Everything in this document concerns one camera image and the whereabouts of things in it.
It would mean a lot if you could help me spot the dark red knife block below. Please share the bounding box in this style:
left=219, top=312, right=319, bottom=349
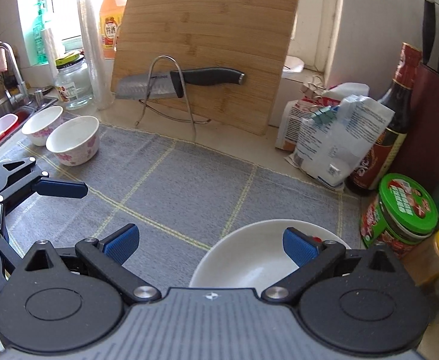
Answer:
left=389, top=0, right=439, bottom=196

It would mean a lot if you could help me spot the large white floral plate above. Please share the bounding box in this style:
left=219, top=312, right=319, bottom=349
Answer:
left=189, top=219, right=344, bottom=293

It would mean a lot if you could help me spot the white floral bowl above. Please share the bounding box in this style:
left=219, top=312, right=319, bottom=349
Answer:
left=46, top=115, right=100, bottom=167
left=21, top=106, right=64, bottom=147

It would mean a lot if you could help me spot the metal wire board stand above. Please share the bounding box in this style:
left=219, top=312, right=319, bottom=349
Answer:
left=134, top=54, right=213, bottom=143

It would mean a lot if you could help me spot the plastic wrap roll tall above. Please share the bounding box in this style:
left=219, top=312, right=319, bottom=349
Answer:
left=77, top=0, right=114, bottom=111

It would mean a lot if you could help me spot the santoku knife black handle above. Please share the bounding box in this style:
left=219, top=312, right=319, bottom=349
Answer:
left=114, top=67, right=245, bottom=100

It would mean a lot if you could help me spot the red white food bag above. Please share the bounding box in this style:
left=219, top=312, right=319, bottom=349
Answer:
left=270, top=79, right=370, bottom=152

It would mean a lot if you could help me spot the orange oil bottle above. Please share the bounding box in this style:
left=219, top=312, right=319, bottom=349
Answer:
left=100, top=0, right=127, bottom=59

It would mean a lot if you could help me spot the green lid sauce tub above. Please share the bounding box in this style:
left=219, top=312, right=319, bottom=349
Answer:
left=359, top=173, right=438, bottom=258

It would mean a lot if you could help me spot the yellow lid spice jar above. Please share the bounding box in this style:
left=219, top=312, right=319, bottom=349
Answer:
left=401, top=230, right=439, bottom=286

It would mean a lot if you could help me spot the glass jar green lid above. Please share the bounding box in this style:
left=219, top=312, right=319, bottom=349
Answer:
left=55, top=50, right=93, bottom=111

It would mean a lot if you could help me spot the steel kitchen faucet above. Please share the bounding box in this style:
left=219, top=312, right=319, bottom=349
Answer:
left=0, top=41, right=30, bottom=109

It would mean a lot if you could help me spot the white printed food bag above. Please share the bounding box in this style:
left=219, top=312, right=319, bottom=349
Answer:
left=286, top=94, right=394, bottom=190

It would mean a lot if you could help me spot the green dish soap bottle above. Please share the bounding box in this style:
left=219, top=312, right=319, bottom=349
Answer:
left=32, top=1, right=48, bottom=64

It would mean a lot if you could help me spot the bamboo cutting board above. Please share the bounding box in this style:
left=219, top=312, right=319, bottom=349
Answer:
left=111, top=0, right=298, bottom=135

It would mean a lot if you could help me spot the dark soy sauce bottle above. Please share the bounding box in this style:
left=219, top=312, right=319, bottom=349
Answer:
left=345, top=42, right=422, bottom=196

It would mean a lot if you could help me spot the plastic wrap roll short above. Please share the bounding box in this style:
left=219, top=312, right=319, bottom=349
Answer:
left=41, top=27, right=65, bottom=80

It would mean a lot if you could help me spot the steel kitchen sink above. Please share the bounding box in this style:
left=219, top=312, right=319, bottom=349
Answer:
left=0, top=96, right=59, bottom=141

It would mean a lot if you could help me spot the grey blue checked towel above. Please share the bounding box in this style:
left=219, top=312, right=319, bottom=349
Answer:
left=0, top=124, right=361, bottom=289

